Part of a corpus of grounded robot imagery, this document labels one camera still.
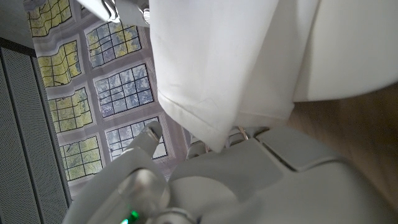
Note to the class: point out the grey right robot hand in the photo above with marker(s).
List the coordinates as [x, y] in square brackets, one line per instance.
[130, 11]

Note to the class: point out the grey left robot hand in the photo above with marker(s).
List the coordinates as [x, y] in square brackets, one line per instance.
[248, 186]

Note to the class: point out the white cloth napkin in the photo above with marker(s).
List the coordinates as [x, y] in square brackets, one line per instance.
[217, 62]

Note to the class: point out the white square plate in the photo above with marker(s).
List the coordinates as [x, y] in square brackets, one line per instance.
[351, 46]

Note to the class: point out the printed window backdrop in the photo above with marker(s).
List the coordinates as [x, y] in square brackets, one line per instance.
[118, 87]

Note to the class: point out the dark perforated wall panel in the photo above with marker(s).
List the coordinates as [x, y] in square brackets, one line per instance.
[25, 149]

